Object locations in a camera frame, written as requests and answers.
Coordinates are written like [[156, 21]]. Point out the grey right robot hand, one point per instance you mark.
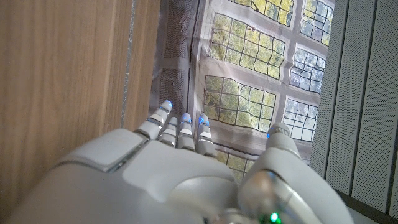
[[174, 183]]

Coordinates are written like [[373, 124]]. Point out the printed window backdrop cloth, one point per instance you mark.
[[242, 62]]

